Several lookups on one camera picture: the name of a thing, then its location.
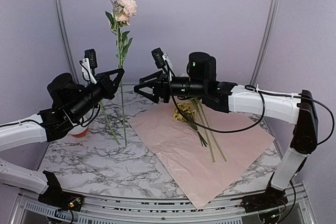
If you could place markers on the white fake flower stem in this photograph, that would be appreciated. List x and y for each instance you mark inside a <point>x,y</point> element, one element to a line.
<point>201,130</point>

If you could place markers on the yellow fake flower bunch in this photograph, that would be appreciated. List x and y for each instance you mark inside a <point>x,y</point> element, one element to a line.
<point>187,119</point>

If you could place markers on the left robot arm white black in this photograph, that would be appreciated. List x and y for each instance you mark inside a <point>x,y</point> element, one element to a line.
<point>45,126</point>

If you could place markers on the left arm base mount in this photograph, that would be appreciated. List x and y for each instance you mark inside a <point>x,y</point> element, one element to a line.
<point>62,199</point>

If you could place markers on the pink rose fake flower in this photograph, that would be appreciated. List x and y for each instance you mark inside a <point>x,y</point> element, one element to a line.
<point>118,19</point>

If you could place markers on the left aluminium frame post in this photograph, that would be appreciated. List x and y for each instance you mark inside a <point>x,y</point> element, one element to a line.
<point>64,39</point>

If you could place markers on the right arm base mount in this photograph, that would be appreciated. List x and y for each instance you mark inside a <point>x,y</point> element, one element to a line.
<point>263,201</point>

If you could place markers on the pink wrapping paper sheet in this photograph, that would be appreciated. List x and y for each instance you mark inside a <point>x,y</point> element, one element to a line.
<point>202,164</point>

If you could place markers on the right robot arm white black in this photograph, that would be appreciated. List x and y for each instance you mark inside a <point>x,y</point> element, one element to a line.
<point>296,109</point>

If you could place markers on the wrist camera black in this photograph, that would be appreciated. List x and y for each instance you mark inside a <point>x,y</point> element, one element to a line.
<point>88,65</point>
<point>161,59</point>

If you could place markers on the aluminium frame post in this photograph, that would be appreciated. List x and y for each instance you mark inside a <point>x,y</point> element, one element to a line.
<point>270,21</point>
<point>64,39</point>

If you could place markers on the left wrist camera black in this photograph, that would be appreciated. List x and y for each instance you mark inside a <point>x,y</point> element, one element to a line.
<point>88,65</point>

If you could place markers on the aluminium front rail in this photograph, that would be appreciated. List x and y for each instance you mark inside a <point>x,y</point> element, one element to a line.
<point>105,209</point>

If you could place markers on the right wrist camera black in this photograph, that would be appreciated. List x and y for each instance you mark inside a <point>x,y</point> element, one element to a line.
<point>161,59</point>

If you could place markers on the right aluminium frame post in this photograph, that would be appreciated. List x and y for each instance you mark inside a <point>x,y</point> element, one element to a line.
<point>270,21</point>

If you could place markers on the blue white fake flower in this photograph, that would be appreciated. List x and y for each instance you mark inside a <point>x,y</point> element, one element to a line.
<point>204,122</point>

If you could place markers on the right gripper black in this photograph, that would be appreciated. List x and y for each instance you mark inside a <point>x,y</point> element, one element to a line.
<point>160,87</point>

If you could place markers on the orange white bowl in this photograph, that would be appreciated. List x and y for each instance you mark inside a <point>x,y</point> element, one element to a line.
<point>78,131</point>

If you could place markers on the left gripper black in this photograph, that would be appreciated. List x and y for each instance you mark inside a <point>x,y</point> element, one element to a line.
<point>109,88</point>

